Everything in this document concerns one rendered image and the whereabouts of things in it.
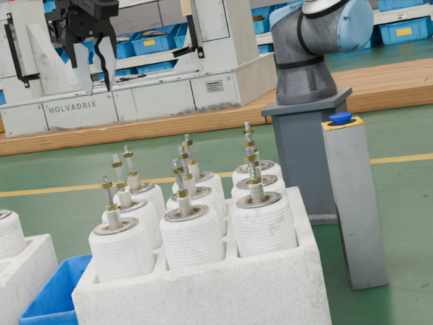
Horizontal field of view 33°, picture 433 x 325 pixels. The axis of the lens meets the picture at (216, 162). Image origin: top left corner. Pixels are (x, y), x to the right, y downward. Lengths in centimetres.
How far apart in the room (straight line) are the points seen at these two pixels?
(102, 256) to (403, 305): 53
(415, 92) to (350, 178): 181
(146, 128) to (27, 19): 103
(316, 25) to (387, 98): 152
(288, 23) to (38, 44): 257
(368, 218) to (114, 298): 49
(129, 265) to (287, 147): 72
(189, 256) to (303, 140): 68
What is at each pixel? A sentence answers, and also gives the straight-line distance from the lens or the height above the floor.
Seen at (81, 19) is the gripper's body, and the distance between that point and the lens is 125.
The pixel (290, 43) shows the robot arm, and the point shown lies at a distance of 174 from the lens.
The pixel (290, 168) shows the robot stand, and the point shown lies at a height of 15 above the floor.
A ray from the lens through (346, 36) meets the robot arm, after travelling 163.
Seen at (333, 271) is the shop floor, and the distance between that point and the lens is 150.
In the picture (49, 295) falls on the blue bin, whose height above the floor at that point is 10.
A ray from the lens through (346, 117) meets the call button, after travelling 133.
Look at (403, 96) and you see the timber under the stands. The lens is 313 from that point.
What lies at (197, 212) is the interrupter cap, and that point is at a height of 25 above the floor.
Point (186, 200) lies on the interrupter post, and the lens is 116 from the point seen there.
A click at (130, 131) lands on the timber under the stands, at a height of 5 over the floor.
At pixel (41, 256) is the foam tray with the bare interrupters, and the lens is 149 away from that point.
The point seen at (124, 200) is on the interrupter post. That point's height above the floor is 27.
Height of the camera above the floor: 57
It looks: 12 degrees down
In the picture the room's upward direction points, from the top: 12 degrees counter-clockwise
